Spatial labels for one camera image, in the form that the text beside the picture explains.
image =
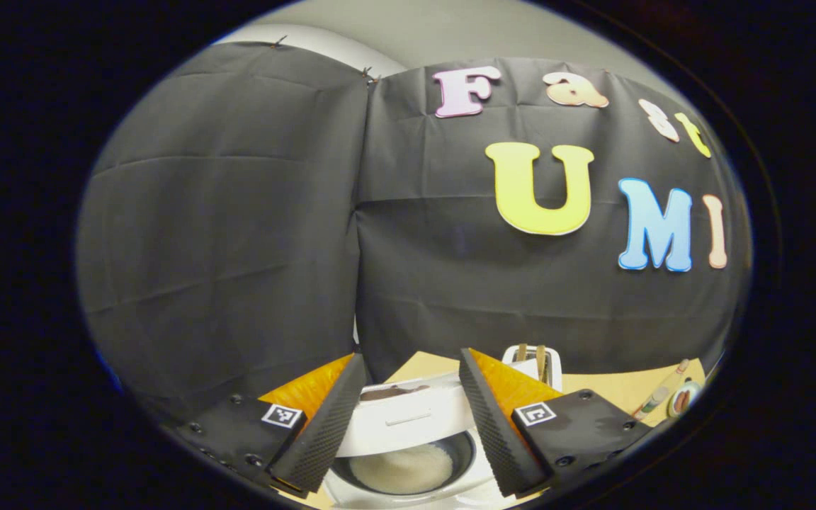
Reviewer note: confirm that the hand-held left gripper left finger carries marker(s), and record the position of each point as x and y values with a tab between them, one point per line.
326	432

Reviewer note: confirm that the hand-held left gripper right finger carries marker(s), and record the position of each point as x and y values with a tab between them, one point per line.
496	428

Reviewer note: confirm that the white rice cooker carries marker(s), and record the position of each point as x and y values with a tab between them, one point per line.
408	425

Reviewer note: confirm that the brown bread slice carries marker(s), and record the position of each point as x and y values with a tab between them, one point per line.
521	353
541	363

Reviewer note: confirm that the white toaster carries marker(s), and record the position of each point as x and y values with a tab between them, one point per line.
553	368

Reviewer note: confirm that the clear plastic bottle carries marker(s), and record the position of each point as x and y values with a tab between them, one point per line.
659	391

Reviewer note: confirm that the plate with meat slices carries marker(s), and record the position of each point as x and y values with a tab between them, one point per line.
684	400

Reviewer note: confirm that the black backdrop cloth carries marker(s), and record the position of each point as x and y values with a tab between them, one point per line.
224	234

